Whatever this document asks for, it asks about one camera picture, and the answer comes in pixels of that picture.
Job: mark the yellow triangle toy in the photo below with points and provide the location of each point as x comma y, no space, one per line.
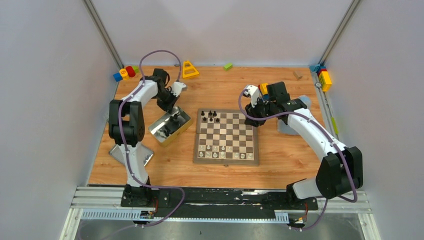
189,70

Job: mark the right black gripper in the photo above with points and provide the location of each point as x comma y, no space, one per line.
255,123

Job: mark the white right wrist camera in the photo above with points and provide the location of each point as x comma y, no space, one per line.
253,93

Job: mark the green block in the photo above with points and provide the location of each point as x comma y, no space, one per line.
228,66

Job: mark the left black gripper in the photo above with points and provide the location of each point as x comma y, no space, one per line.
171,108

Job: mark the toy car of bricks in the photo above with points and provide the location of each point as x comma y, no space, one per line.
263,91

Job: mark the wooden chess board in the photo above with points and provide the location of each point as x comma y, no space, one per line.
223,138

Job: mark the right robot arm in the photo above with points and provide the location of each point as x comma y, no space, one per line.
340,173

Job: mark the colourful round blocks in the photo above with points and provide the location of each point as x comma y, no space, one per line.
126,73

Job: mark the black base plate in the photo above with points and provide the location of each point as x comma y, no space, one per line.
213,203

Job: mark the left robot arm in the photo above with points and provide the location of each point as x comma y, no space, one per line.
127,127

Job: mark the brown wooden block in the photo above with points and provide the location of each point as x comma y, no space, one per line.
298,75

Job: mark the gold metal tin box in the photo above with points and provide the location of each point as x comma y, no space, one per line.
168,127

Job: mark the silver tin lid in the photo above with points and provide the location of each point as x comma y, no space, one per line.
145,152

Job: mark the stacked colourful bricks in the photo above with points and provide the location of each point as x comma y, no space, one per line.
323,76

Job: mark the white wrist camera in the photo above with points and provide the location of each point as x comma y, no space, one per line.
253,93
177,88

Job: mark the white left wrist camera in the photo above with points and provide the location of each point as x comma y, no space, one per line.
177,88

